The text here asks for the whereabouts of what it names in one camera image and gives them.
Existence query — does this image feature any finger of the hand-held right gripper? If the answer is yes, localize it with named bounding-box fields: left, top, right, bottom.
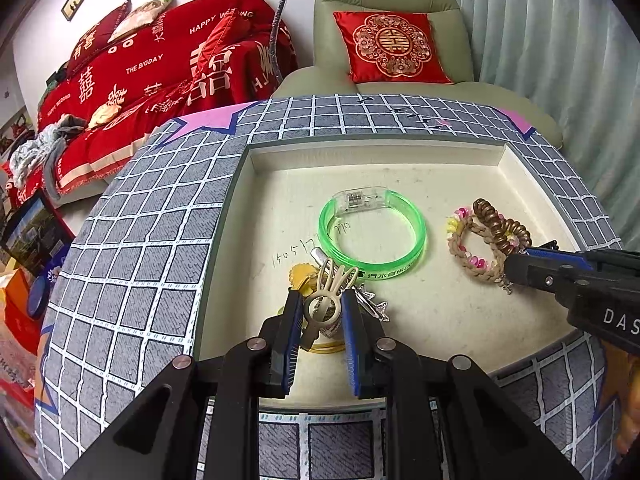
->
left=525, top=244, right=592, bottom=267
left=505, top=253, right=577, bottom=295

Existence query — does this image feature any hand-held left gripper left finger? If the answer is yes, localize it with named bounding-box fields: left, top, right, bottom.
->
left=62, top=287, right=306, bottom=480

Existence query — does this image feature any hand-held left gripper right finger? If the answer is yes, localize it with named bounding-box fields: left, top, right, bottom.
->
left=341, top=287, right=583, bottom=480

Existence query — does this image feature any silver crystal brooch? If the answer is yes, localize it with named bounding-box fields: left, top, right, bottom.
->
left=350, top=285, right=390, bottom=322

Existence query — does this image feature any tan braided bracelet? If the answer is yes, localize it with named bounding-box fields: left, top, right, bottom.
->
left=452, top=212, right=511, bottom=278

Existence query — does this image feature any keychain with keys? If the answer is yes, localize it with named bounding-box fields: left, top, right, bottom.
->
left=289, top=263, right=347, bottom=356

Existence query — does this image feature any beige rabbit hair clip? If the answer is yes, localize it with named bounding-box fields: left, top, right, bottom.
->
left=303, top=259, right=358, bottom=346

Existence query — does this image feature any brown spiral hair tie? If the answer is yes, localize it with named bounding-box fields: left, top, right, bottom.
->
left=472, top=198, right=533, bottom=256

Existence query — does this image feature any grey jewelry tray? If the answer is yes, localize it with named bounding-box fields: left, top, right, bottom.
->
left=191, top=132, right=626, bottom=411

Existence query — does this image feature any grid-patterned tray box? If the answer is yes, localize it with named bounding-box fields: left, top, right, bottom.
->
left=35, top=94, right=640, bottom=480

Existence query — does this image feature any pale green curtain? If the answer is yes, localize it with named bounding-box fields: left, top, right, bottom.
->
left=442, top=0, right=640, bottom=241

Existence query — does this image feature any blue round lid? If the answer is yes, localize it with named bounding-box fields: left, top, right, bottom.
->
left=27, top=275, right=51, bottom=321

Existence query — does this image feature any red embroidered cushion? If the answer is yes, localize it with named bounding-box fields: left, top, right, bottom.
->
left=332, top=10, right=453, bottom=85

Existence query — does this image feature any orange bag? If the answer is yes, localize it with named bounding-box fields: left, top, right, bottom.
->
left=0, top=270, right=41, bottom=356

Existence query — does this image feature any black framed picture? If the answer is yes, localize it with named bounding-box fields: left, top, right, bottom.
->
left=0, top=192, right=76, bottom=276

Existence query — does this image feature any red blanket-covered sofa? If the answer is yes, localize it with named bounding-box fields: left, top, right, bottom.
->
left=37, top=0, right=298, bottom=196

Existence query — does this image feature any pile of grey clothes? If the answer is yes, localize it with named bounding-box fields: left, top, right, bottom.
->
left=10, top=115, right=86, bottom=188

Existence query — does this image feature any red printed pillow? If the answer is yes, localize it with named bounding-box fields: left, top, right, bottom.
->
left=66, top=0, right=132, bottom=78

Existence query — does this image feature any cartoon print pillow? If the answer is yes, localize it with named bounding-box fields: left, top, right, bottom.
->
left=107, top=0, right=177, bottom=43

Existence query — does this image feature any green translucent bracelet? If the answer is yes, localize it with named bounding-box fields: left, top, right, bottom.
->
left=318, top=186, right=427, bottom=283

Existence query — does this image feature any pink yellow beaded bracelet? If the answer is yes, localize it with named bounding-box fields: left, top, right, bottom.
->
left=446, top=205, right=521, bottom=271

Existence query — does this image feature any grey braided cable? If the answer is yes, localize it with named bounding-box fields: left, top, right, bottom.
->
left=267, top=0, right=297, bottom=81

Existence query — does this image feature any framed wall picture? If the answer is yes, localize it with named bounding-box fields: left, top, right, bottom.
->
left=0, top=110, right=28, bottom=158

